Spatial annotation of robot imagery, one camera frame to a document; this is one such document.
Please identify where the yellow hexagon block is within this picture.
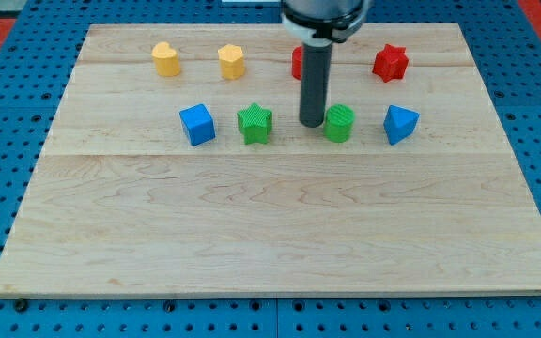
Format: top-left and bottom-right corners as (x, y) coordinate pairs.
(218, 44), (245, 80)

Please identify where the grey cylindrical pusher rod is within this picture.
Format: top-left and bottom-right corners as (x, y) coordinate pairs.
(299, 44), (332, 128)

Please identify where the red star block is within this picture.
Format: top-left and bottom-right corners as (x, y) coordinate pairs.
(372, 44), (409, 83)

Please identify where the red block behind rod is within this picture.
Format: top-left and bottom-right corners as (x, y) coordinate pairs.
(291, 46), (302, 80)

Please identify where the wooden board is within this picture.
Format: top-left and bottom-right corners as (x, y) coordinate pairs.
(0, 23), (541, 299)

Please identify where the green star block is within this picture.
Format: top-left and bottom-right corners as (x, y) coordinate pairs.
(237, 103), (272, 145)

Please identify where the green cylinder block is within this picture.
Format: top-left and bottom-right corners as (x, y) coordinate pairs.
(323, 104), (355, 143)

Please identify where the blue cube block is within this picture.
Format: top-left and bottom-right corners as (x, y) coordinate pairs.
(178, 104), (216, 146)

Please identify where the yellow heart block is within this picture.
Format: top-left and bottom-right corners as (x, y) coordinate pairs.
(151, 41), (181, 77)

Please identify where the blue triangle block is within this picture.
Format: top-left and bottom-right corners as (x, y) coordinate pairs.
(383, 105), (420, 146)

